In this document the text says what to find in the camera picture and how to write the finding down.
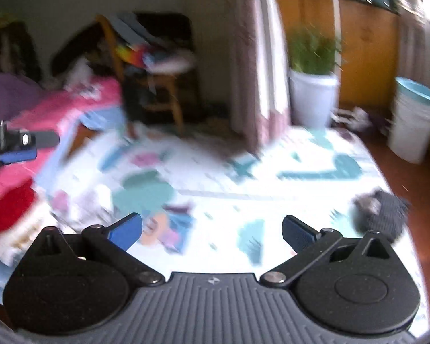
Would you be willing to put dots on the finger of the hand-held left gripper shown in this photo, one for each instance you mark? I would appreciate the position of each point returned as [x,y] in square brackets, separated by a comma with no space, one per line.
[43,139]
[18,156]

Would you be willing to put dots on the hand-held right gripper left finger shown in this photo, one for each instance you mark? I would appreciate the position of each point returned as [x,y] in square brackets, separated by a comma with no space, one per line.
[127,231]

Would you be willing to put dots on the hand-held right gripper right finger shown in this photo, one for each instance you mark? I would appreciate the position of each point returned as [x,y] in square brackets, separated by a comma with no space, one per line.
[296,234]

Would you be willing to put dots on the red knit sweater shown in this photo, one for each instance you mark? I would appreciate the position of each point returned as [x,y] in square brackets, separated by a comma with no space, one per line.
[7,215]

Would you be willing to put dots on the pile of mixed clothes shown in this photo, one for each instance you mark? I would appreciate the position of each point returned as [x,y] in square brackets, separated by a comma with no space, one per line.
[25,240]

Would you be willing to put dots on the colourful clothes heap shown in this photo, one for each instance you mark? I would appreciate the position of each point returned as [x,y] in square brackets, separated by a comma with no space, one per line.
[154,57]

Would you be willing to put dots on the pink and blue blanket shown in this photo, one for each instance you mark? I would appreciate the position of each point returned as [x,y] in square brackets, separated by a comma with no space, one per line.
[57,111]

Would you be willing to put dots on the printed animal play mat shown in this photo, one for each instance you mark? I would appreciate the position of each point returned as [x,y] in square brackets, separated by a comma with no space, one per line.
[272,193]

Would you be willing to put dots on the purple cloth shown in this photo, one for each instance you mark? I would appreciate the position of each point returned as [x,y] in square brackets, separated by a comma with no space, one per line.
[7,93]

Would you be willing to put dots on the navy striped folded garment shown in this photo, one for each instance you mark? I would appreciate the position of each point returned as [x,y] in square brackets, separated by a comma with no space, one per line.
[383,215]

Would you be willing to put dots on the wooden chair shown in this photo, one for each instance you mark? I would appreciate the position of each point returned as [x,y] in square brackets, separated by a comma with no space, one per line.
[165,104]

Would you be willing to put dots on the dark cloth heap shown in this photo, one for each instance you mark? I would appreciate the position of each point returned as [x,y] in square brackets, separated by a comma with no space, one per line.
[362,118]

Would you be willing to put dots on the white plant pot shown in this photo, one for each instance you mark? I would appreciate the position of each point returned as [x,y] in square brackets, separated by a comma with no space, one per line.
[313,96]

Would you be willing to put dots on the pink curtain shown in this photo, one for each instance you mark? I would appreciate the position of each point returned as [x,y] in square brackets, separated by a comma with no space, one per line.
[261,79]

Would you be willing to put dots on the white bucket with teal rim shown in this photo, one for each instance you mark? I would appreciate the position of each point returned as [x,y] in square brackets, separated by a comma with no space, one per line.
[412,122]

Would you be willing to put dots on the green potted plant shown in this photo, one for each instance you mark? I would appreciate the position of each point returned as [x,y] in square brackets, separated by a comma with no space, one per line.
[311,50]

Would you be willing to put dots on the yellow wooden cabinet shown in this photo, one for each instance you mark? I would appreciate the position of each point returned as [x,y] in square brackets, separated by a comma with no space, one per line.
[365,43]

